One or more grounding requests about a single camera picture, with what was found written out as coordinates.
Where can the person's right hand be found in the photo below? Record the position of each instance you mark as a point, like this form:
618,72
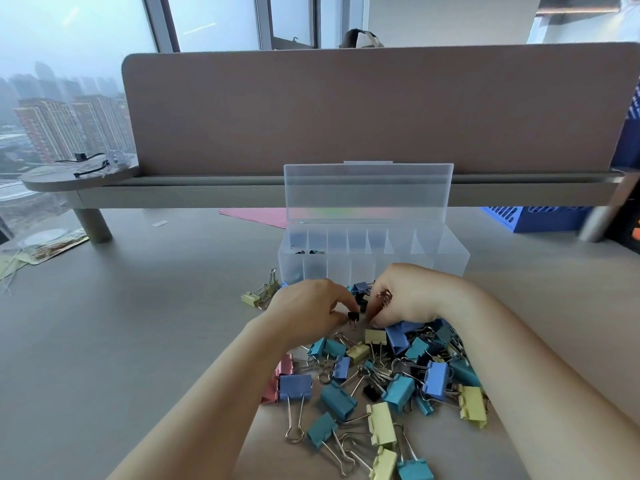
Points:
425,294

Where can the person's left hand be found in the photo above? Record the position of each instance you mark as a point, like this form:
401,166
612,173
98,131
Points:
300,309

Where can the person's left thumb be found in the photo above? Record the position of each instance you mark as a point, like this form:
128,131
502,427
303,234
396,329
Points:
338,320

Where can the person's right thumb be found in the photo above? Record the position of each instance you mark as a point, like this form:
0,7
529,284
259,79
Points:
380,318

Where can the black mini binder clip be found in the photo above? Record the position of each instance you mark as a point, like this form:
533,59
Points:
353,317

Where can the rose gold mini binder clip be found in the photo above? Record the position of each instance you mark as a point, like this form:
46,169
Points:
385,297

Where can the person's left forearm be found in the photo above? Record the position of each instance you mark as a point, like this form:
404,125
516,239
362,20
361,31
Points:
200,404

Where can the person's right forearm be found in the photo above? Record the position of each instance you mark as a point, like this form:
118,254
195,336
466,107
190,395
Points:
530,384

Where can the pile of colourful binder clips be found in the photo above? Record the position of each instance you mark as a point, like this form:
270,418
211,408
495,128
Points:
385,389

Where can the group of small black clips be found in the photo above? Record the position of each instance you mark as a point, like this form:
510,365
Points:
306,251

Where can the clear plastic compartment box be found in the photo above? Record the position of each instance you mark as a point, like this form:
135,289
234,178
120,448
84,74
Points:
370,229

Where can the pink paper sheet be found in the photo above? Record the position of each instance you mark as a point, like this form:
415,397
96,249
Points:
255,217

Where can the blue plastic crate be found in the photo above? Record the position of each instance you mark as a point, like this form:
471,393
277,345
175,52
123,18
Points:
535,218

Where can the grey desk shelf riser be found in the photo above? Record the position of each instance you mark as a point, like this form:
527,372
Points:
200,194

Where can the beige desk divider panel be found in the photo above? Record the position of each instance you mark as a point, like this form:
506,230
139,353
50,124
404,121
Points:
380,109

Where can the black and orange device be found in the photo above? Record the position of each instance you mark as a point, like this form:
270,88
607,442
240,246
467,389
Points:
631,227

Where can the small white plastic piece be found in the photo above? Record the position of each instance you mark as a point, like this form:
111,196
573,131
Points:
117,159

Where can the green printed packet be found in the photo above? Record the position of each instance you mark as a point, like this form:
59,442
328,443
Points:
47,244

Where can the blue banner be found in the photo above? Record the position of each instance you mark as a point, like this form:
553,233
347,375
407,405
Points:
631,124

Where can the grey window frame post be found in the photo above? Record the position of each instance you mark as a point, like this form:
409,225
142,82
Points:
264,19
161,22

